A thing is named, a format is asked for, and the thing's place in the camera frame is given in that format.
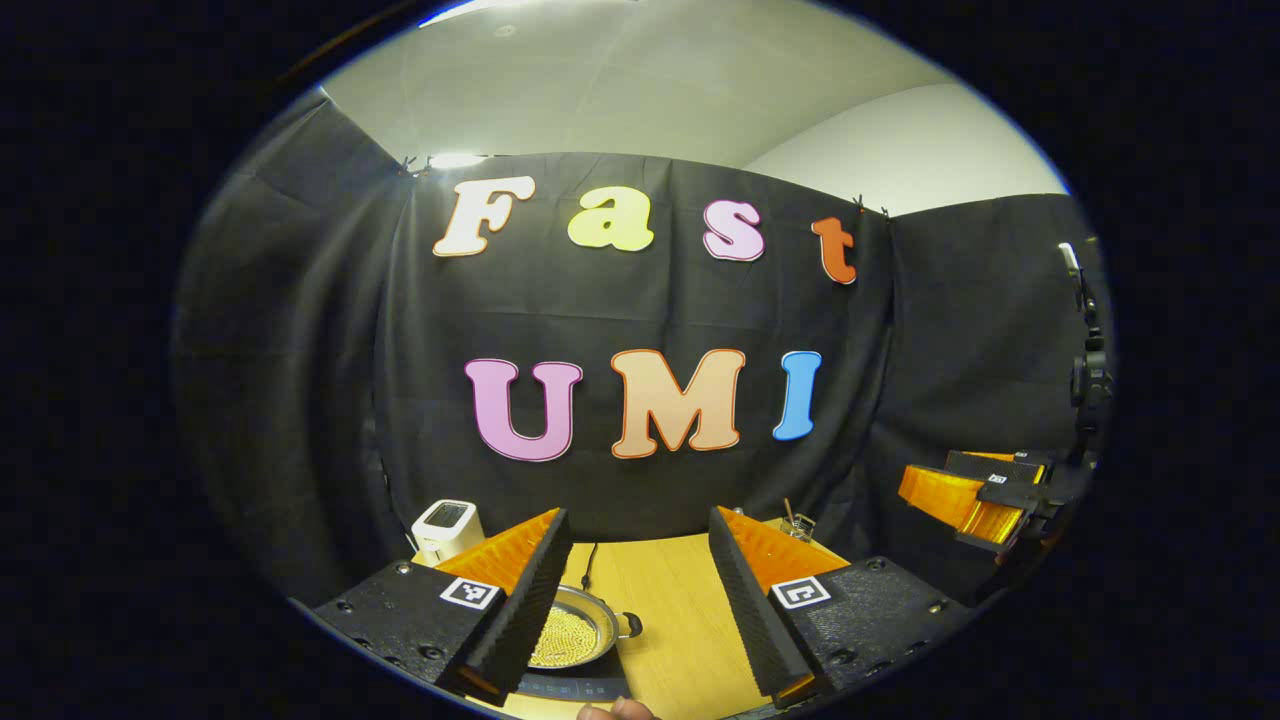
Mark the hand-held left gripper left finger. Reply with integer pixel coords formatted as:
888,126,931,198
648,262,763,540
290,507,574,707

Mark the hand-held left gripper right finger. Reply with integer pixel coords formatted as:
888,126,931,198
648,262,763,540
707,505,978,708

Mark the white toaster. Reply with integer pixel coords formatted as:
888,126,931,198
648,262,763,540
411,499,485,567

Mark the pile of soybeans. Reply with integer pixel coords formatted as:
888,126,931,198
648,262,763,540
530,607,599,668

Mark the steel pot with black handle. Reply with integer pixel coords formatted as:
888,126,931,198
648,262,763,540
528,585,643,671

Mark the black induction cooktop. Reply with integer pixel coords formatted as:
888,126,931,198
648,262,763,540
515,665,633,703

